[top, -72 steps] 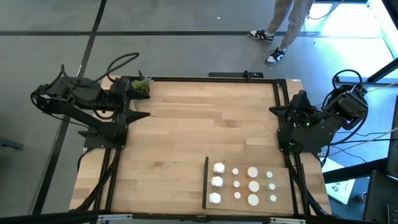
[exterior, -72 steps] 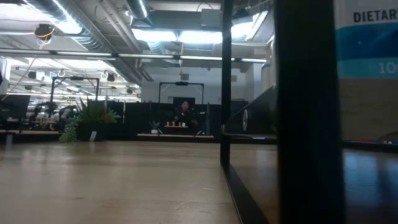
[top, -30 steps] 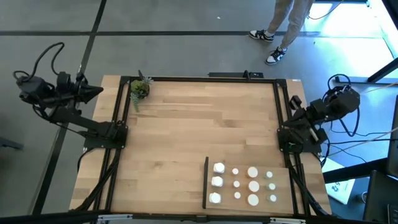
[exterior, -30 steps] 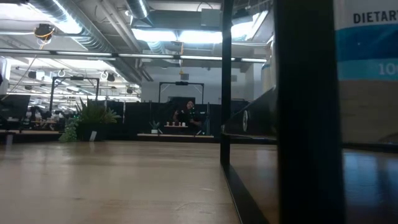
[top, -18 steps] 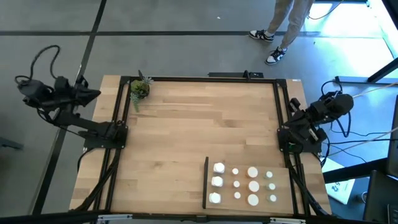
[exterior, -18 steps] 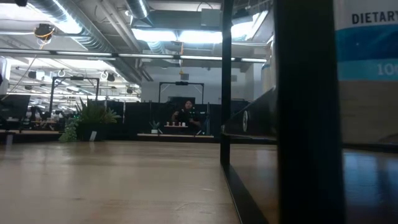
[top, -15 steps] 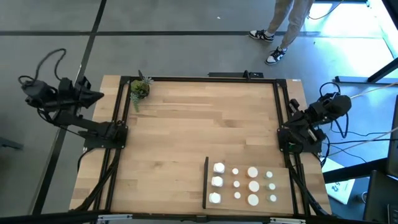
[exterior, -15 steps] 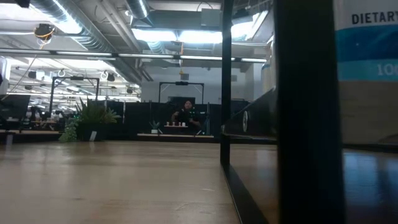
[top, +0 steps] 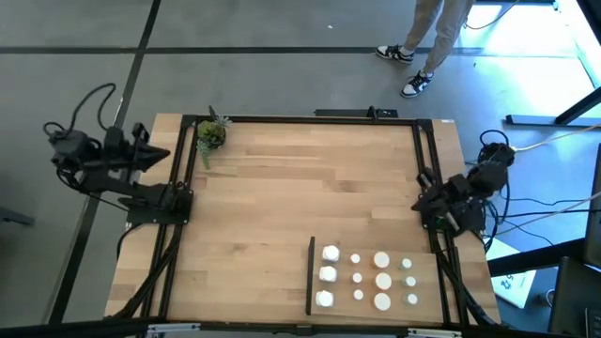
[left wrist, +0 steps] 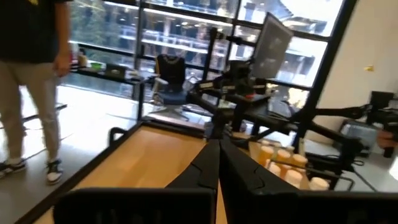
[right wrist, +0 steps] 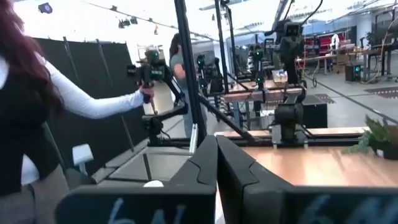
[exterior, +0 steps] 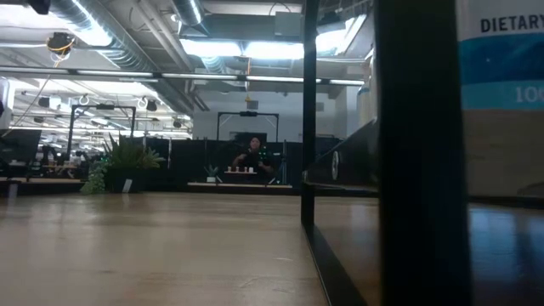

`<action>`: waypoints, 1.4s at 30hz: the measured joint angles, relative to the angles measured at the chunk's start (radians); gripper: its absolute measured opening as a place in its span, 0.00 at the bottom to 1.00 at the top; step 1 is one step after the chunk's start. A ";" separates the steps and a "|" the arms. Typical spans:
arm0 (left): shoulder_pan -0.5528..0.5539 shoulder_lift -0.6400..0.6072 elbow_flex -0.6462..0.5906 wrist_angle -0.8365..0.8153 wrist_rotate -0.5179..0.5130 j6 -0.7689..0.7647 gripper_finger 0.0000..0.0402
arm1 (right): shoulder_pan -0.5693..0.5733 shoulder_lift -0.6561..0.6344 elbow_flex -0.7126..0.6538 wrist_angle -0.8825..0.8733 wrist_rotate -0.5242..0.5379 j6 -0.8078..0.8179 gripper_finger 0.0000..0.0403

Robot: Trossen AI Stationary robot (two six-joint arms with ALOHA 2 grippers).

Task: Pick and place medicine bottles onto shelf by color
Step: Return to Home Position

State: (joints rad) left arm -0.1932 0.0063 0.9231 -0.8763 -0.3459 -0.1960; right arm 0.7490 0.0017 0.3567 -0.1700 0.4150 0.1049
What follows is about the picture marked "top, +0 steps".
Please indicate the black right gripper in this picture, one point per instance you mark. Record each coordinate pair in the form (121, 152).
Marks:
(448, 195)

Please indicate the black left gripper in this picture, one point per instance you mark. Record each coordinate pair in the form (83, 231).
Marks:
(124, 150)

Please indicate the white melatonin bottle blue band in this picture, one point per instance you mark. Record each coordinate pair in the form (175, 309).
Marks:
(328, 273)

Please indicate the white bottle tablet size label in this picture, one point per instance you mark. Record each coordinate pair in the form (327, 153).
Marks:
(325, 299)

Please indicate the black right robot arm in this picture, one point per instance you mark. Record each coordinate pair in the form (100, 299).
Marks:
(490, 176)

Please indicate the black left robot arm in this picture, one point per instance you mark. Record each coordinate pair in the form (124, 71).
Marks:
(117, 188)

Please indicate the green succulent in black pot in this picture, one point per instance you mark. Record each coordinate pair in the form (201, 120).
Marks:
(211, 135)

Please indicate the black desk beam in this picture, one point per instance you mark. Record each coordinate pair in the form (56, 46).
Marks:
(530, 258)

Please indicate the black mounting plate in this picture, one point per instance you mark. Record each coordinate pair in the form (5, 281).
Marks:
(347, 113)

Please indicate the white printed paper sheet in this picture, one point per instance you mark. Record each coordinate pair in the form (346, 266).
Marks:
(514, 286)

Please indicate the black desk leg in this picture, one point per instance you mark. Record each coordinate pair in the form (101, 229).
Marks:
(540, 120)

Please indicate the grey chair foot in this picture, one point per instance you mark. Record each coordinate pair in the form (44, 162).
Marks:
(14, 217)

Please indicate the grey panel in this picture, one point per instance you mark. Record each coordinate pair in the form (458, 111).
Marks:
(594, 211)

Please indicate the person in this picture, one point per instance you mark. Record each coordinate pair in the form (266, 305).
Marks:
(446, 33)

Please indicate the black equipment case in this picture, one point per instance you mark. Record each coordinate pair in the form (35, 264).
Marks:
(573, 300)

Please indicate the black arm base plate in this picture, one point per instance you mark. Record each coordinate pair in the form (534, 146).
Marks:
(155, 217)
(474, 223)

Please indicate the black aluminium table frame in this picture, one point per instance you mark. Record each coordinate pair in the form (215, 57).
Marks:
(328, 119)

